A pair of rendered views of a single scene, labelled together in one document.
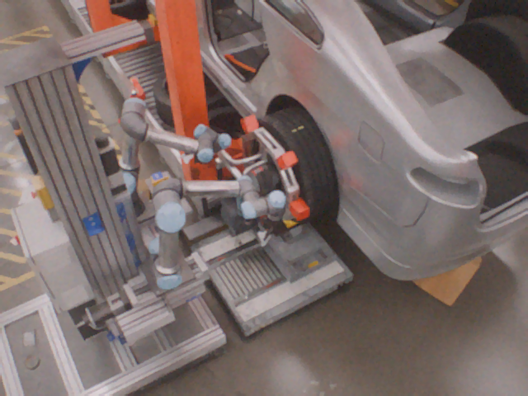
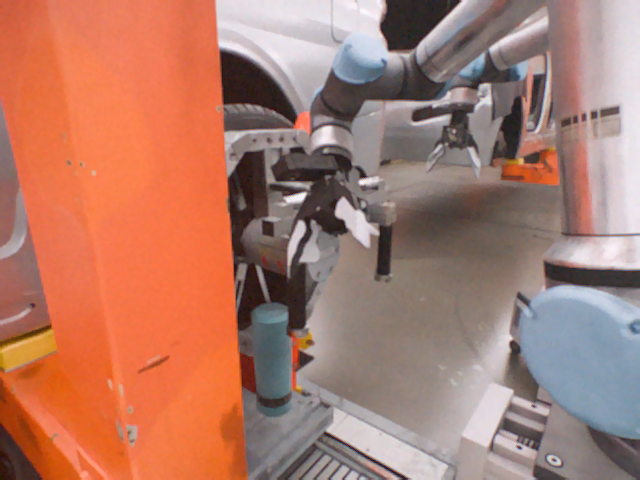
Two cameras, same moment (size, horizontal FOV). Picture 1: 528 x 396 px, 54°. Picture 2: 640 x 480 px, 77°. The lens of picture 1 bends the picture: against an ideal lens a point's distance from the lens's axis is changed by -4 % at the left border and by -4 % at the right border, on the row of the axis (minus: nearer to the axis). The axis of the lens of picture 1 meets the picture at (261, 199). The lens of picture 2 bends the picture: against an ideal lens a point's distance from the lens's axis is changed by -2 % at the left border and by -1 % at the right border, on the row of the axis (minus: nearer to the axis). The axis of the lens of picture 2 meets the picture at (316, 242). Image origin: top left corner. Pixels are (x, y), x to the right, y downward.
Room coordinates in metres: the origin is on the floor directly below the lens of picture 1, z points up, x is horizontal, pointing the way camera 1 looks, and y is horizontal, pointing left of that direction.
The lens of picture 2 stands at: (2.51, 0.91, 1.16)
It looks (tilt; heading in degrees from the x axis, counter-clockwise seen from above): 18 degrees down; 247
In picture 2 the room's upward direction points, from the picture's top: straight up
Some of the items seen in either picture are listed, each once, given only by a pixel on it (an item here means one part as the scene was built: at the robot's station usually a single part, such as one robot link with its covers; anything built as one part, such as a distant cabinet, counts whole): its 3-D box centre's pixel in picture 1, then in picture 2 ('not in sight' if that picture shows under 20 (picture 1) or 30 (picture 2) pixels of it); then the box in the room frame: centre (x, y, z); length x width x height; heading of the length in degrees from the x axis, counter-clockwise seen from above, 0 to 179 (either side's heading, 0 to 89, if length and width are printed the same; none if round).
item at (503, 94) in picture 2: not in sight; (500, 87); (-0.32, -1.78, 1.36); 0.71 x 0.30 x 0.51; 29
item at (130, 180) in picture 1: (125, 187); not in sight; (2.03, 0.74, 0.98); 0.13 x 0.12 x 0.14; 3
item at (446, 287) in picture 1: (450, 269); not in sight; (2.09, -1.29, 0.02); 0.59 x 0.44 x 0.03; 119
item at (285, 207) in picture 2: (240, 149); (276, 178); (2.26, 0.11, 1.03); 0.19 x 0.18 x 0.11; 119
